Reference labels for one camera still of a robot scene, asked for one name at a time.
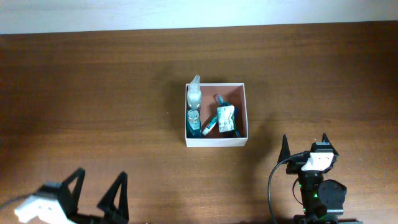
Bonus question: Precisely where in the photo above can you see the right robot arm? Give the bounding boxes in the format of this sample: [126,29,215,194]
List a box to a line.
[277,134,347,223]

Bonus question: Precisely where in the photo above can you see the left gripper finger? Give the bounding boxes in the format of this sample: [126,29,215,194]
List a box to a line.
[58,168,85,215]
[97,172,129,220]

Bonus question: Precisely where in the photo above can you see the green toothpaste tube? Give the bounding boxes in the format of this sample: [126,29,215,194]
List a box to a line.
[202,115,218,136]

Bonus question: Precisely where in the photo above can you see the white sachet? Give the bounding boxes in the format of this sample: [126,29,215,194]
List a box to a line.
[217,105,235,133]

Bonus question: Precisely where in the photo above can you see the white cardboard box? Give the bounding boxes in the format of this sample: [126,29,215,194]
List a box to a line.
[184,83,249,147]

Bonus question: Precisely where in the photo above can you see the teal mouthwash bottle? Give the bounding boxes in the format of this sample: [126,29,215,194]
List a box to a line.
[186,110,201,138]

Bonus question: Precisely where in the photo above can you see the clear spray bottle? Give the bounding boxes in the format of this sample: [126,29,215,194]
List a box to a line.
[187,75,202,110]

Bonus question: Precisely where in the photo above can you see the blue white toothbrush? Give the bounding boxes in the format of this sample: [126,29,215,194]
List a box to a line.
[215,95,231,106]

